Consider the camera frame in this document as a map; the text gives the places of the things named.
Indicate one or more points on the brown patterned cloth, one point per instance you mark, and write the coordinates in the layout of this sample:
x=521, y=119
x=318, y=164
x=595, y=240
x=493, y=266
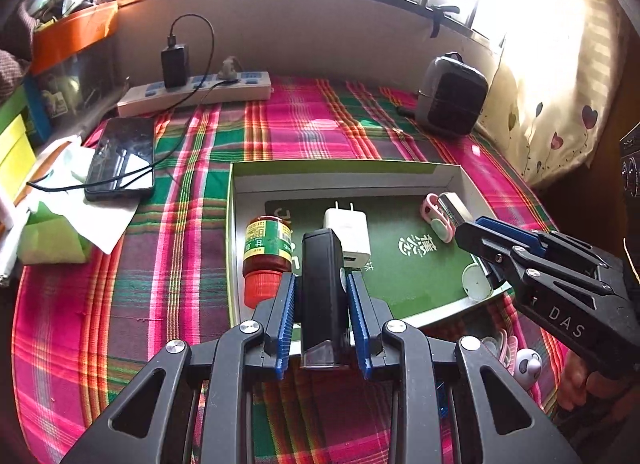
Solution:
x=10, y=69

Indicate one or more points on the lime green cardboard box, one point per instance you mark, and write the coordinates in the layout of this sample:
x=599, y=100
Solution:
x=11, y=111
x=15, y=159

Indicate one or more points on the white power strip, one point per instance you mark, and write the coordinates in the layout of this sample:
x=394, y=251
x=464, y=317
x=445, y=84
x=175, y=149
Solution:
x=150, y=99

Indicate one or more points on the brown bottle with red cap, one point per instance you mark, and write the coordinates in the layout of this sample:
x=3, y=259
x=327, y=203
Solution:
x=265, y=254

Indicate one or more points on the black smartphone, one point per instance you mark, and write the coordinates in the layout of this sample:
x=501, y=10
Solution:
x=122, y=154

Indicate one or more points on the pink plastic clip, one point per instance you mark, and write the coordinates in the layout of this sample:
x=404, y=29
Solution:
x=435, y=219
x=502, y=351

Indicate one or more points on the shallow green cardboard box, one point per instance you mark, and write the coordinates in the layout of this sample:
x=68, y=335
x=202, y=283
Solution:
x=415, y=269

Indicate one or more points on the blue transparent plastic case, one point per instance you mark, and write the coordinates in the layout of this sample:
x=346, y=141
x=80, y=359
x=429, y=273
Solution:
x=442, y=399

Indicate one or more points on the black bike light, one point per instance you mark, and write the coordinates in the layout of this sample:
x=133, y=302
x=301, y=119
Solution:
x=322, y=294

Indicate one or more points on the clear glass case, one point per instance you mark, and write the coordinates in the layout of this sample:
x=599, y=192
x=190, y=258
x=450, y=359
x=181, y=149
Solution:
x=75, y=94

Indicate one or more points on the plaid blanket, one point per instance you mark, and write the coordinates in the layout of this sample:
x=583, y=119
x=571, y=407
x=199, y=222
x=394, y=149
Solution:
x=150, y=269

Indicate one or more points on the white tissue paper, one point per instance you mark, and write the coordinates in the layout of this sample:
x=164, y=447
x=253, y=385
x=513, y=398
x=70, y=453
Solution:
x=95, y=219

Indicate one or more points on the grey plug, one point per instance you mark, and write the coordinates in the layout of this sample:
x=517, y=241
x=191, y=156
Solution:
x=230, y=68

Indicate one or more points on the grey panda face gadget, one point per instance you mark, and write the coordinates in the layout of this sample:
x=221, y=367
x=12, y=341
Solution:
x=529, y=368

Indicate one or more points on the green tissue pack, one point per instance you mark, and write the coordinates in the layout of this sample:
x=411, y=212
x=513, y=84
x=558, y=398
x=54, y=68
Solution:
x=50, y=244

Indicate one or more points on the white charger adapter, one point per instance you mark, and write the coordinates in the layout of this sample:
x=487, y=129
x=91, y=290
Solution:
x=347, y=234

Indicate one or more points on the silver black rectangular lighter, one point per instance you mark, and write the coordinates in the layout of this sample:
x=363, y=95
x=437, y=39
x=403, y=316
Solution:
x=456, y=206

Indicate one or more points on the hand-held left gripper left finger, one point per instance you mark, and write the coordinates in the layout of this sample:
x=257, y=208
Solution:
x=286, y=324

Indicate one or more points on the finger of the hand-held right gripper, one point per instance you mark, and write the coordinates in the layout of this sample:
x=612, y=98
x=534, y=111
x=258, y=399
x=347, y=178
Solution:
x=505, y=230
x=487, y=254

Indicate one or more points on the person's right hand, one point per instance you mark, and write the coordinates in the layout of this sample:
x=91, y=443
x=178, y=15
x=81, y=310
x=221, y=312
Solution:
x=575, y=384

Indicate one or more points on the orange box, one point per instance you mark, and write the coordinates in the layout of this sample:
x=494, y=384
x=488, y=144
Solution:
x=75, y=34

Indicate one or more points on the grey portable heater fan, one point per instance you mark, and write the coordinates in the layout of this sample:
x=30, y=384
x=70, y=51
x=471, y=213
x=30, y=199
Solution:
x=452, y=94

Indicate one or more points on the black plug-in charger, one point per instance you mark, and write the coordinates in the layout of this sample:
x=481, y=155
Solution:
x=176, y=66

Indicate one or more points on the white plastic tube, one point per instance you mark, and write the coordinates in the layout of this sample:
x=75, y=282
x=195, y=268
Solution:
x=12, y=249

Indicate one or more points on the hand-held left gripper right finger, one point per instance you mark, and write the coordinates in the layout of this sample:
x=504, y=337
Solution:
x=357, y=324

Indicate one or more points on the white round lid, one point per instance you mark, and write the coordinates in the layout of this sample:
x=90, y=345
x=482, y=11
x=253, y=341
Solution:
x=476, y=282

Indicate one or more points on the cream curtain with hearts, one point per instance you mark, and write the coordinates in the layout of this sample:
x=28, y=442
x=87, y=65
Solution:
x=560, y=84

